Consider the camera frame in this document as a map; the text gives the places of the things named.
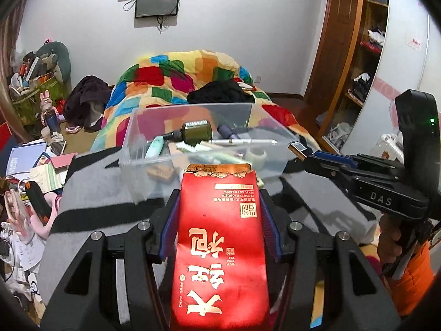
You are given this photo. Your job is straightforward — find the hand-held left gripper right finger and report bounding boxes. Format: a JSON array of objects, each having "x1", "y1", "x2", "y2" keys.
[{"x1": 258, "y1": 188, "x2": 402, "y2": 331}]

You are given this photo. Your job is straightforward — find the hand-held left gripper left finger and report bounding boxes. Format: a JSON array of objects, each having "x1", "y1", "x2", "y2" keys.
[{"x1": 41, "y1": 189, "x2": 183, "y2": 331}]

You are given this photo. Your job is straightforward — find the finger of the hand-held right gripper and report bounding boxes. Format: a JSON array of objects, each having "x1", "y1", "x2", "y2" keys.
[
  {"x1": 302, "y1": 154, "x2": 362, "y2": 194},
  {"x1": 310, "y1": 150, "x2": 400, "y2": 176}
]

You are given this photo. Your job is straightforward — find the red tea packet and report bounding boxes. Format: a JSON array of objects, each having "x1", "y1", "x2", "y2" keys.
[{"x1": 170, "y1": 163, "x2": 270, "y2": 331}]

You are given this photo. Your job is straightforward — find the white marker with green cap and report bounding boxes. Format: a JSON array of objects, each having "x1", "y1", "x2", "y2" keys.
[{"x1": 193, "y1": 152, "x2": 243, "y2": 163}]

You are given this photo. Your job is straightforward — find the clear plastic box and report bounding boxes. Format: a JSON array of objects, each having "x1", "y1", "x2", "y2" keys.
[{"x1": 118, "y1": 103, "x2": 300, "y2": 205}]

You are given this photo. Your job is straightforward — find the white pen with gold tip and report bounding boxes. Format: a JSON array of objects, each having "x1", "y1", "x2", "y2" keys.
[{"x1": 210, "y1": 138, "x2": 278, "y2": 146}]

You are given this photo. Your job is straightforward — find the green pump bottle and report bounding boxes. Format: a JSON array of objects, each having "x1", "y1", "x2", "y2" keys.
[{"x1": 163, "y1": 120, "x2": 212, "y2": 145}]

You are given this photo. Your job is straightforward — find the purple and black bottle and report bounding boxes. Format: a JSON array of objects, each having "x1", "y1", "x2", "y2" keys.
[{"x1": 217, "y1": 124, "x2": 242, "y2": 140}]

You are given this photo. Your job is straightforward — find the person's right hand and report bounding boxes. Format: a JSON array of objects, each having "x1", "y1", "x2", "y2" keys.
[{"x1": 377, "y1": 214, "x2": 405, "y2": 278}]

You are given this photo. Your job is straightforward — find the white shoes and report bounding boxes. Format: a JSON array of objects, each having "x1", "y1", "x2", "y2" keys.
[{"x1": 327, "y1": 122, "x2": 352, "y2": 142}]

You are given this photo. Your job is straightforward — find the grey and black blanket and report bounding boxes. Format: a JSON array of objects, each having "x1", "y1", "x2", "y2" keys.
[{"x1": 38, "y1": 129, "x2": 380, "y2": 297}]

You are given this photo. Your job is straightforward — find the white wardrobe door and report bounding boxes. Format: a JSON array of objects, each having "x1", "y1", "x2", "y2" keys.
[{"x1": 358, "y1": 0, "x2": 441, "y2": 166}]

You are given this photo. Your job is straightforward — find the wooden door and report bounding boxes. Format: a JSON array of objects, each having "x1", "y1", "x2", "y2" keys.
[{"x1": 303, "y1": 0, "x2": 366, "y2": 100}]

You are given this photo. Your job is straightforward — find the wooden wardrobe shelf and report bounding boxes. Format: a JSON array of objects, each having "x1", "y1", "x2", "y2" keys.
[{"x1": 317, "y1": 0, "x2": 390, "y2": 152}]

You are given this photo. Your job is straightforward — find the green and white booklet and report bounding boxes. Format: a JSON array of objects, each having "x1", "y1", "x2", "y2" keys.
[{"x1": 31, "y1": 164, "x2": 64, "y2": 194}]

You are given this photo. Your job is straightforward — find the black clothing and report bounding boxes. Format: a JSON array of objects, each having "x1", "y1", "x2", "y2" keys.
[{"x1": 188, "y1": 81, "x2": 256, "y2": 105}]

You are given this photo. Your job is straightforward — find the pink bag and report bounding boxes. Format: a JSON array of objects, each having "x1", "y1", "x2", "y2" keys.
[{"x1": 3, "y1": 189, "x2": 52, "y2": 238}]

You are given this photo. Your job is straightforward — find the dark purple clothing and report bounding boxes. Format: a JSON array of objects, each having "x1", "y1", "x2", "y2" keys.
[{"x1": 64, "y1": 75, "x2": 112, "y2": 132}]

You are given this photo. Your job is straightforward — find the blue book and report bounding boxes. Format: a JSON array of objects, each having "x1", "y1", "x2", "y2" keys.
[{"x1": 5, "y1": 141, "x2": 47, "y2": 176}]

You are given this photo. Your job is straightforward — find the colourful patchwork quilt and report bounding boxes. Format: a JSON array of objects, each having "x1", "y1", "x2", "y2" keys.
[{"x1": 90, "y1": 50, "x2": 318, "y2": 152}]

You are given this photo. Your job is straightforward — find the pink rabbit toy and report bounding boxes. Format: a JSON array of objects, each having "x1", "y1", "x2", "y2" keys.
[{"x1": 39, "y1": 90, "x2": 61, "y2": 135}]

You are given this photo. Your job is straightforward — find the green gift box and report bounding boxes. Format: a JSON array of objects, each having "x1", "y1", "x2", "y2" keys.
[{"x1": 12, "y1": 74, "x2": 69, "y2": 125}]

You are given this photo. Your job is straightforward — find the red box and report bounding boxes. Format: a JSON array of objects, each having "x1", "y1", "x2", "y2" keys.
[{"x1": 0, "y1": 122, "x2": 18, "y2": 161}]

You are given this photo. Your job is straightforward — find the small wall monitor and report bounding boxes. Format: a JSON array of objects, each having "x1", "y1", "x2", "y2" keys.
[{"x1": 135, "y1": 0, "x2": 181, "y2": 19}]

